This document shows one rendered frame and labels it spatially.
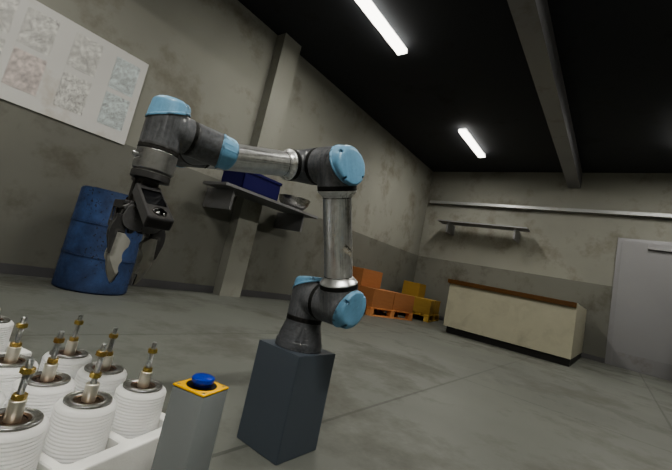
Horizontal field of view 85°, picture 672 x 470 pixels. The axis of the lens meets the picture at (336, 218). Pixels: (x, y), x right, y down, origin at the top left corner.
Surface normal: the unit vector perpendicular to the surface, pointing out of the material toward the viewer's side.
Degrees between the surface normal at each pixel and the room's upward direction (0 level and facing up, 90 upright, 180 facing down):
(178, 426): 90
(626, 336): 90
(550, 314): 90
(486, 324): 90
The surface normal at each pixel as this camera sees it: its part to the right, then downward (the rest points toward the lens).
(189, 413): -0.34, -0.21
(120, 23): 0.78, 0.08
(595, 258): -0.59, -0.24
